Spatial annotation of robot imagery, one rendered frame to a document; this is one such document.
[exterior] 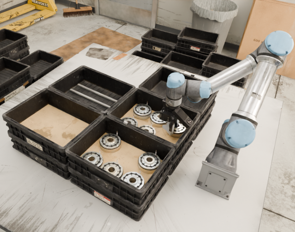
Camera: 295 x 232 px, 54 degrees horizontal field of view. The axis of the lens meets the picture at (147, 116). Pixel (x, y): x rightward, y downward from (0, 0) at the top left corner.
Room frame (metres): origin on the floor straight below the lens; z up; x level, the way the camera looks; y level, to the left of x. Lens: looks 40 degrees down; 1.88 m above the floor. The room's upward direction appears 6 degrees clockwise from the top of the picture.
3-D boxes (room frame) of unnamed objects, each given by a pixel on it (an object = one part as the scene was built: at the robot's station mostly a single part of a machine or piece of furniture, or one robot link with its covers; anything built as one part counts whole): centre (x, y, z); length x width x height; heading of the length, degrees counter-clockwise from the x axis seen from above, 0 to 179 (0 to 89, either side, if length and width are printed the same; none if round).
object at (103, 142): (0.99, 0.17, 0.86); 0.10 x 0.10 x 0.01
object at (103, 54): (2.13, 0.45, 0.71); 0.22 x 0.19 x 0.01; 68
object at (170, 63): (2.51, -0.30, 0.31); 0.40 x 0.30 x 0.34; 68
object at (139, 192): (0.88, 0.10, 0.92); 0.40 x 0.30 x 0.02; 63
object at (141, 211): (0.88, 0.10, 0.76); 0.40 x 0.30 x 0.12; 63
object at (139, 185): (0.77, 0.04, 0.86); 0.10 x 0.10 x 0.01
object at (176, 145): (1.15, -0.03, 0.92); 0.40 x 0.30 x 0.02; 63
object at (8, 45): (2.39, 1.41, 0.37); 0.40 x 0.30 x 0.45; 158
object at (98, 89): (1.33, 0.32, 0.87); 0.40 x 0.30 x 0.11; 63
